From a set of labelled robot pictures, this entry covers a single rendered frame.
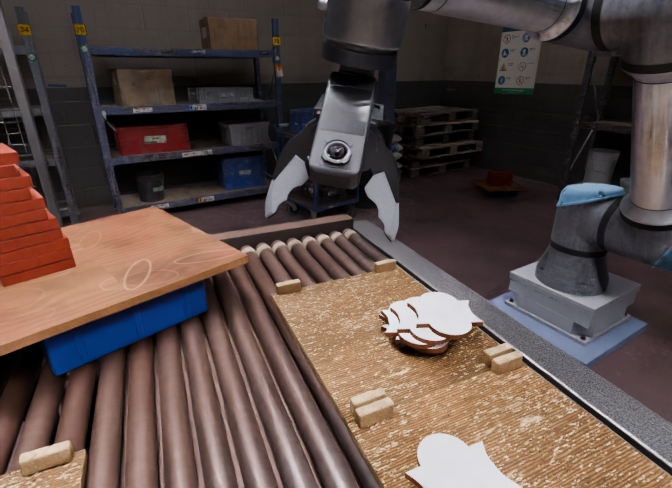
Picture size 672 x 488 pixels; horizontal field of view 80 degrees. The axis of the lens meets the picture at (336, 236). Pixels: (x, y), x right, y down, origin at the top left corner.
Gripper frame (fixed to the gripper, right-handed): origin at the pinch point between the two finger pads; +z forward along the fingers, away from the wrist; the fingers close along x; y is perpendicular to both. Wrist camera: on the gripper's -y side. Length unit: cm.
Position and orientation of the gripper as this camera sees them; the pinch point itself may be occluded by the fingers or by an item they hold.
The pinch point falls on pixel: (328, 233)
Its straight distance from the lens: 46.9
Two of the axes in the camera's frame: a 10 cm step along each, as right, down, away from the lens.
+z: -1.5, 8.2, 5.5
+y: 1.2, -5.4, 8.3
